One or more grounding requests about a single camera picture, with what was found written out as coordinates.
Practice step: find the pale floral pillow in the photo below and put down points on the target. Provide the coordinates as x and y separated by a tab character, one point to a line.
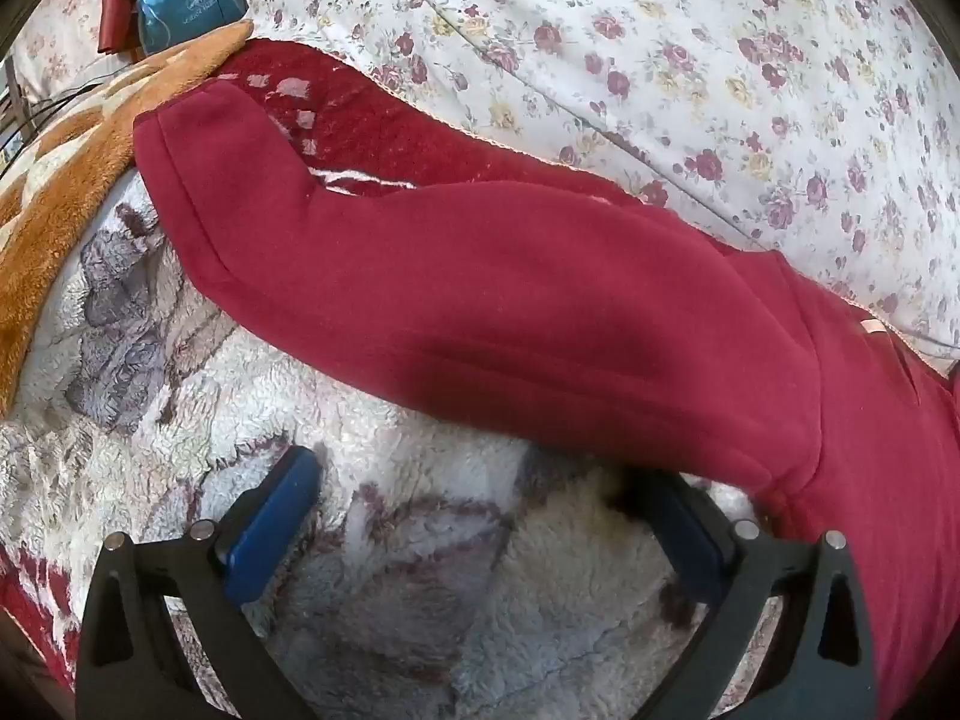
60	30

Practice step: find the blue bag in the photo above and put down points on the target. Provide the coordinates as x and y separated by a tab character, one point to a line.
184	0

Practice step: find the red and white fleece blanket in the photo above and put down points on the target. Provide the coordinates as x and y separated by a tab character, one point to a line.
412	577

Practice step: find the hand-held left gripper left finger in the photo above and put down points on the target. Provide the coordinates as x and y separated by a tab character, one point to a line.
274	525

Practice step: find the orange plush blanket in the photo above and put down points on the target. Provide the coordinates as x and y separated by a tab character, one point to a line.
67	165

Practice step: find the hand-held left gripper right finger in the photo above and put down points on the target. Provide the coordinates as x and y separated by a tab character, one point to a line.
694	544

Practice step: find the white floral quilt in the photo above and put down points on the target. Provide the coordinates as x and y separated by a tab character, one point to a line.
675	52

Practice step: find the red fleece sweater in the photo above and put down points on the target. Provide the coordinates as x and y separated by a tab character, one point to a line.
487	277

